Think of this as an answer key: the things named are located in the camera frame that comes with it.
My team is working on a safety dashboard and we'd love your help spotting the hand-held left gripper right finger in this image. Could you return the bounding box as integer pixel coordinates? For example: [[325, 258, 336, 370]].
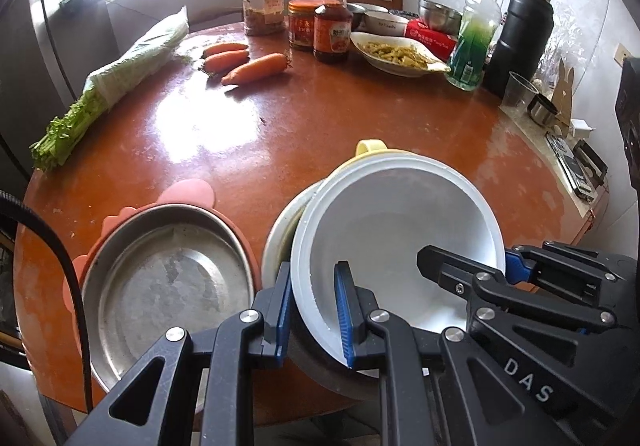
[[333, 260, 506, 446]]

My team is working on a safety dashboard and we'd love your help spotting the pink bear-shaped plate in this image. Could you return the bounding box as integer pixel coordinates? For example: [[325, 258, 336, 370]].
[[70, 178, 264, 343]]

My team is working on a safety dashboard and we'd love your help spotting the green dish soap bottle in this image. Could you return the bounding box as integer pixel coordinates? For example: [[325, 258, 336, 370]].
[[444, 0, 503, 92]]

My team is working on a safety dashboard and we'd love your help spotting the black thermos flask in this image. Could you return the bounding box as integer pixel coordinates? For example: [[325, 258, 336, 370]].
[[482, 0, 555, 100]]

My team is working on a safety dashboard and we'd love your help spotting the small steel cup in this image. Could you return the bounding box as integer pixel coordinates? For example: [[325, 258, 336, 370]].
[[527, 93, 561, 127]]

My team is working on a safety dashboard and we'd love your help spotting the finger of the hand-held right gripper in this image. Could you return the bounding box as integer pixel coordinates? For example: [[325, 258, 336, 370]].
[[504, 240, 640, 327], [417, 244, 640, 446]]

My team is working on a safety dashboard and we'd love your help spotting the clear plastic cup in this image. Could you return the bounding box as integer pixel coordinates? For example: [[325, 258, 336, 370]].
[[499, 71, 540, 110]]

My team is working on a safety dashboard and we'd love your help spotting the yellow bowl with handle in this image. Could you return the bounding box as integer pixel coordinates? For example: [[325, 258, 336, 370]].
[[327, 139, 417, 187]]

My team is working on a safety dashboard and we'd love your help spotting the red-lid chili sauce jar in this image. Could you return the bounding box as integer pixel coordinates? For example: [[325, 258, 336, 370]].
[[287, 0, 326, 52]]

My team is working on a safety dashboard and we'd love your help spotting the white plate with food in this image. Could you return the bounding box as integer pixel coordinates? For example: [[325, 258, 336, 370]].
[[349, 30, 452, 78]]

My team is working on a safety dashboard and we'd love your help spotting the bagged leafy green vegetable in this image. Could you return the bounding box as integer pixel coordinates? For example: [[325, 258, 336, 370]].
[[29, 8, 191, 172]]

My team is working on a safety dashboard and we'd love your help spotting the carrot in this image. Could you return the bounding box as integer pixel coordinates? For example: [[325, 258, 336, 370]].
[[221, 52, 292, 87], [201, 49, 250, 74], [201, 42, 249, 59]]

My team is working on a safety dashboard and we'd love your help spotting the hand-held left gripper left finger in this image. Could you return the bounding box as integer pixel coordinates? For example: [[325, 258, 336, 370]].
[[65, 262, 294, 446]]

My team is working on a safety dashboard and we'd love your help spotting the small white ceramic bowl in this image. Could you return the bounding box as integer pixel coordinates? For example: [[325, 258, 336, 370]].
[[363, 10, 410, 38]]

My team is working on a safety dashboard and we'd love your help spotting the orange-cap sauce bottle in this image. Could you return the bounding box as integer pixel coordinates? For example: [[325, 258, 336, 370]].
[[313, 0, 354, 65]]

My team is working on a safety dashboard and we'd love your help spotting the cardboard rabbit cutout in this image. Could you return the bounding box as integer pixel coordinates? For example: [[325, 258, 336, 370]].
[[547, 58, 576, 128]]

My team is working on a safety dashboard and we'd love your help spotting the black cable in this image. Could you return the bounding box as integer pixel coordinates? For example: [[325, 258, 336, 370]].
[[0, 190, 94, 413]]

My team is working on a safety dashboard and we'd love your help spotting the small steel bowl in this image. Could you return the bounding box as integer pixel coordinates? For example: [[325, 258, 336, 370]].
[[417, 0, 463, 35]]

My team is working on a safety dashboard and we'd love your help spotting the dark metal bowl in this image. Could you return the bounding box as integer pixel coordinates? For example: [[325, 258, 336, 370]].
[[346, 2, 370, 31]]

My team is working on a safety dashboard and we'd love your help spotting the steel plate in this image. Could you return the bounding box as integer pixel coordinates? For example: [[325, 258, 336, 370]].
[[80, 204, 256, 413]]

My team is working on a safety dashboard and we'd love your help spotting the large steel bowl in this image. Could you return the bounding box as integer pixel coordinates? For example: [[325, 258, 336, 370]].
[[260, 178, 387, 403]]

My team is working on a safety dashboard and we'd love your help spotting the black-lid pickle jar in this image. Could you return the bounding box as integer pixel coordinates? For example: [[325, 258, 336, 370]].
[[242, 0, 286, 36]]

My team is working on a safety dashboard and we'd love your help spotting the red bowl white inside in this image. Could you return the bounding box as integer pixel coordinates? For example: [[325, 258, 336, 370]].
[[290, 153, 507, 370]]

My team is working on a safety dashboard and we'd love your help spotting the red tissue pack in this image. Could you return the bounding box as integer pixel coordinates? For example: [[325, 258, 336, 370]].
[[403, 17, 460, 62]]

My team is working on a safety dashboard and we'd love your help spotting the grey refrigerator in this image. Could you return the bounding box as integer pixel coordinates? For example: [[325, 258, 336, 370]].
[[0, 0, 109, 187]]

